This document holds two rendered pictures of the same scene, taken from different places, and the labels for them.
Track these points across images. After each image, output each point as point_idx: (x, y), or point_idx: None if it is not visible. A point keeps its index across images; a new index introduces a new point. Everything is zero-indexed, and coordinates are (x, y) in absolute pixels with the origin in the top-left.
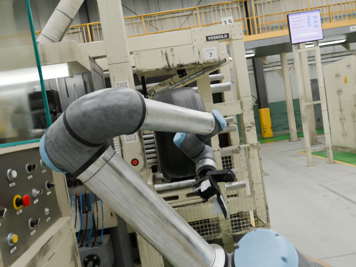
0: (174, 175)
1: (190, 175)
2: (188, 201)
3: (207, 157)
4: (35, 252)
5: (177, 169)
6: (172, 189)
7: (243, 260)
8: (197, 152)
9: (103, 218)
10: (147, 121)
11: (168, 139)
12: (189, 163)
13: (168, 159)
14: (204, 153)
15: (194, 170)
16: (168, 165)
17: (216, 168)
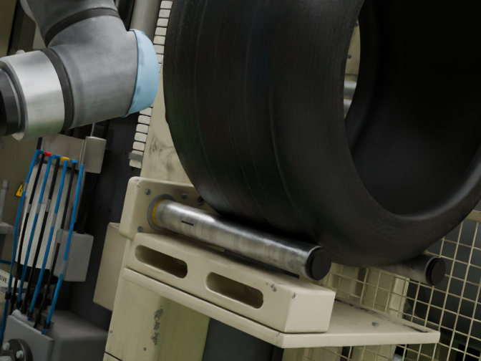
0: (197, 184)
1: (252, 214)
2: (205, 305)
3: (49, 50)
4: None
5: (191, 155)
6: (217, 250)
7: None
8: (46, 27)
9: (65, 253)
10: None
11: (175, 23)
12: (220, 147)
13: (167, 104)
14: (67, 41)
15: (245, 188)
16: (170, 130)
17: (20, 88)
